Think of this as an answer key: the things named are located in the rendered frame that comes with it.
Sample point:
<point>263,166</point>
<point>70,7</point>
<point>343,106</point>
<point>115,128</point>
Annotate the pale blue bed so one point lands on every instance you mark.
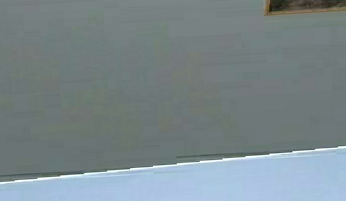
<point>186,191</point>

